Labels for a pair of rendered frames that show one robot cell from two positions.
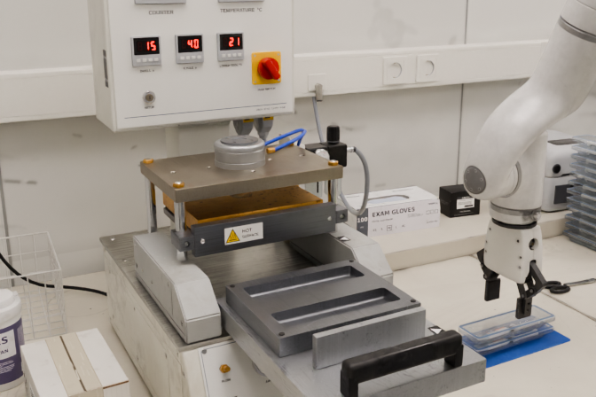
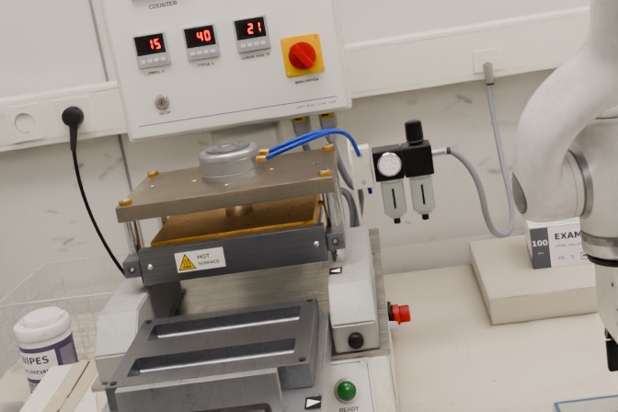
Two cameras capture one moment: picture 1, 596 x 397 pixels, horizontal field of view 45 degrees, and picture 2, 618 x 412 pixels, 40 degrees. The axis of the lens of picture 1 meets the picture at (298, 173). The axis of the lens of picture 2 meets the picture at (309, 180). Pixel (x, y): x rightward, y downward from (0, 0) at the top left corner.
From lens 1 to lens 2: 0.62 m
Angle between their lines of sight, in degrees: 31
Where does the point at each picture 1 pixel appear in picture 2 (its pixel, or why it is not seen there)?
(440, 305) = (591, 370)
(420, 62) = not seen: outside the picture
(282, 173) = (249, 187)
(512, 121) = (543, 107)
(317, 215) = (298, 240)
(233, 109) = (267, 108)
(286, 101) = (336, 94)
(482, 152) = (516, 154)
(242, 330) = not seen: hidden behind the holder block
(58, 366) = (58, 392)
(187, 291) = (108, 325)
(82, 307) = not seen: hidden behind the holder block
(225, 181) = (177, 198)
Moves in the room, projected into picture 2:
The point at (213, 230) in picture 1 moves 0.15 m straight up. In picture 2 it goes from (161, 256) to (135, 135)
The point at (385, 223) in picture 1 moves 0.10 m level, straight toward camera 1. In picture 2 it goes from (577, 249) to (555, 270)
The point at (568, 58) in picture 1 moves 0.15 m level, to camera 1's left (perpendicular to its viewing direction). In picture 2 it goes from (603, 3) to (453, 21)
